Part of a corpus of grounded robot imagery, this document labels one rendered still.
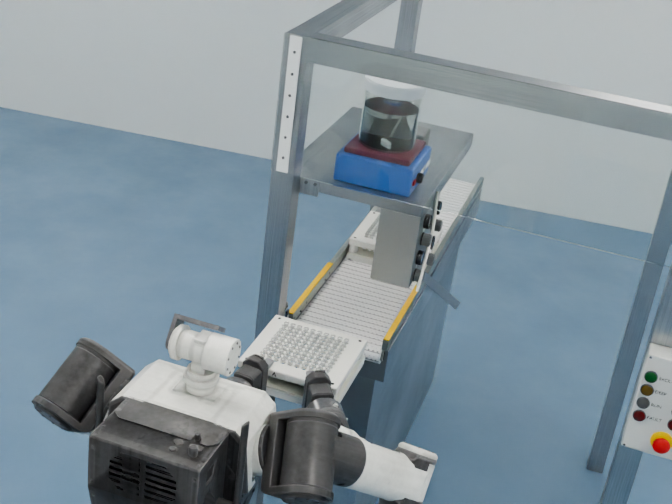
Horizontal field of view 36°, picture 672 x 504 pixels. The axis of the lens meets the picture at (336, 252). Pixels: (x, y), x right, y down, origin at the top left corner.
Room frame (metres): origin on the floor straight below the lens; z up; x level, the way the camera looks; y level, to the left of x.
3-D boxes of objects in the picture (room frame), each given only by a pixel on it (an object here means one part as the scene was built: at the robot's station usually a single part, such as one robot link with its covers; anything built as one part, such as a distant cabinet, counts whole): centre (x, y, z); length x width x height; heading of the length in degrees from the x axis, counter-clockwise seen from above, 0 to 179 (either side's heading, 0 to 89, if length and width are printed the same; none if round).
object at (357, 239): (2.96, -0.18, 0.95); 0.25 x 0.24 x 0.02; 75
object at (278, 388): (2.13, 0.04, 0.95); 0.24 x 0.24 x 0.02; 75
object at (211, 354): (1.52, 0.20, 1.34); 0.10 x 0.07 x 0.09; 75
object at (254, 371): (1.94, 0.17, 0.99); 0.12 x 0.10 x 0.13; 157
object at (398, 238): (2.46, -0.17, 1.20); 0.22 x 0.11 x 0.20; 165
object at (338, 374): (2.13, 0.04, 0.99); 0.25 x 0.24 x 0.02; 165
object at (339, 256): (3.07, -0.07, 0.91); 1.32 x 0.02 x 0.03; 165
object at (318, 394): (1.91, -0.02, 0.99); 0.12 x 0.10 x 0.13; 17
